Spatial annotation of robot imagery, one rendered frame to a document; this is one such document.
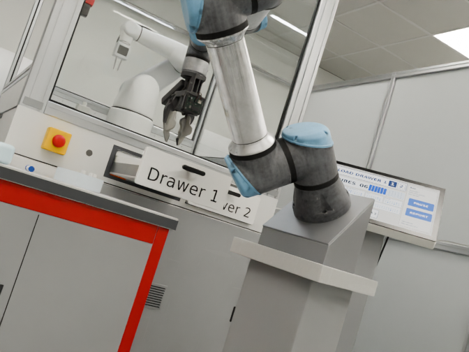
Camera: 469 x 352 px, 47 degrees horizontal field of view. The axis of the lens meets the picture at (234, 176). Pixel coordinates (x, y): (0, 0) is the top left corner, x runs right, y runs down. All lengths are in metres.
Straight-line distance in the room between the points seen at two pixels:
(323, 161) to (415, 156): 1.98
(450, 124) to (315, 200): 1.91
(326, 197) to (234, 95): 0.35
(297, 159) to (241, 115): 0.18
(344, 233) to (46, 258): 0.69
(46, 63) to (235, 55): 0.82
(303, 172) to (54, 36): 0.95
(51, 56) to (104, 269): 0.81
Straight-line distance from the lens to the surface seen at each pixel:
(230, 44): 1.18
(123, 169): 1.74
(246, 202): 2.07
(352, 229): 1.37
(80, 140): 1.85
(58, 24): 1.87
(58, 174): 1.63
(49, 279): 1.27
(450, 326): 2.84
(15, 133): 1.82
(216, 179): 1.64
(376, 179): 2.34
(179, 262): 2.00
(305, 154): 1.30
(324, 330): 1.40
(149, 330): 2.03
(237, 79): 1.20
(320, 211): 1.37
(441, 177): 3.09
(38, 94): 1.83
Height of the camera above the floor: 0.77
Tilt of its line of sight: 6 degrees up
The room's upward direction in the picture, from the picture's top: 18 degrees clockwise
